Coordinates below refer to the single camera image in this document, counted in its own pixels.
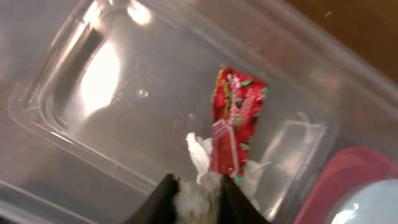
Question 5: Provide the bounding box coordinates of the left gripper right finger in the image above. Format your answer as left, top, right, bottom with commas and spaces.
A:
218, 174, 269, 224

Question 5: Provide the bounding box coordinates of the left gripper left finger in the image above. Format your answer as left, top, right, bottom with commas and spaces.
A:
123, 174, 179, 224

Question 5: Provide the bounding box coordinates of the white tissue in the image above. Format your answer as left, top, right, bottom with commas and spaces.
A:
174, 132, 268, 224

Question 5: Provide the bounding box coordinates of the red snack wrapper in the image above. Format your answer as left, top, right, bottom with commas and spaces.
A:
210, 66, 269, 185

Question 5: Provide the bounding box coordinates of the red serving tray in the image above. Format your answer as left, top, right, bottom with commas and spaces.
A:
293, 146, 397, 224

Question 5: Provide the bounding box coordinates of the clear plastic bin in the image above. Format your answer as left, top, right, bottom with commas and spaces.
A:
1, 0, 397, 223

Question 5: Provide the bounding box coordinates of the light blue plate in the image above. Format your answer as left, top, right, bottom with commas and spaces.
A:
324, 179, 397, 224

